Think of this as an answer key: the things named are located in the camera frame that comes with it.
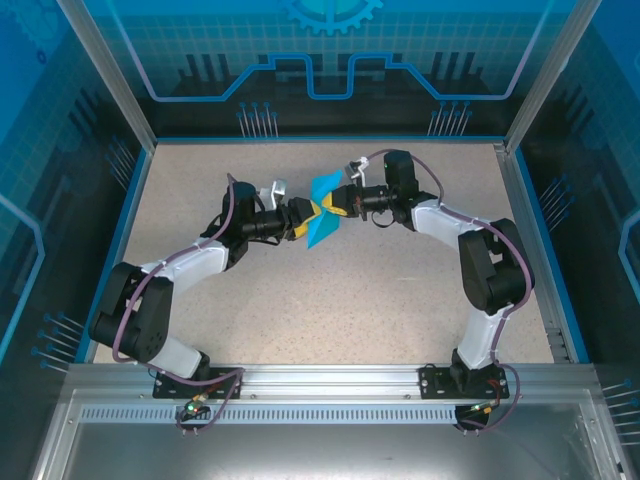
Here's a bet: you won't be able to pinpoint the slotted aluminium cable duct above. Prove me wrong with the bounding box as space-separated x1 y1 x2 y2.
78 405 466 426

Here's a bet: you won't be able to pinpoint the grooved aluminium table rail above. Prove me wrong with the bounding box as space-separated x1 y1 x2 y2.
492 142 574 364

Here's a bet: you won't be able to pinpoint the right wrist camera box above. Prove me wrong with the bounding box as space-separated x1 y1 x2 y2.
343 157 372 182

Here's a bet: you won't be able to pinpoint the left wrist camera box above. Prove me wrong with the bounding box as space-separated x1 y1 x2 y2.
258 178 290 214

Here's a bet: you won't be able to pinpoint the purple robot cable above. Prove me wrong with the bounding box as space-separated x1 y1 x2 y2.
110 172 250 436
367 148 532 435

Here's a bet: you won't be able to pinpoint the aluminium corner post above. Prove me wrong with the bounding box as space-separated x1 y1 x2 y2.
55 0 160 151
502 0 601 154

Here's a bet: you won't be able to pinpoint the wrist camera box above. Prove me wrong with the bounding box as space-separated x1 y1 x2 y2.
343 157 372 182
258 178 290 214

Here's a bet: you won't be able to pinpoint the metal tray sheet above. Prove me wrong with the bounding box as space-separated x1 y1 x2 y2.
29 389 631 480

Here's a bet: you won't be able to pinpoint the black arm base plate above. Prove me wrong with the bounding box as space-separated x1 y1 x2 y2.
418 364 512 400
152 367 245 400

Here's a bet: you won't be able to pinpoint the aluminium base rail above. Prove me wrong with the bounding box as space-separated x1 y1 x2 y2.
64 362 601 404

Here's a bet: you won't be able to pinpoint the blue paper sheet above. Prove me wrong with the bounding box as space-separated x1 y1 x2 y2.
305 168 345 250

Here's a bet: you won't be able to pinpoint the LED cable connector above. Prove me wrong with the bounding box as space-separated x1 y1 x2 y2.
180 393 210 420
468 398 502 417

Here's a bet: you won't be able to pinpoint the gear print enclosure panel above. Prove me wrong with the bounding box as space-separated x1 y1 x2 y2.
82 0 559 139

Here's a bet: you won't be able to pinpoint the blue circuit print panel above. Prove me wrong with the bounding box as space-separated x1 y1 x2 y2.
0 0 151 480
514 0 640 480

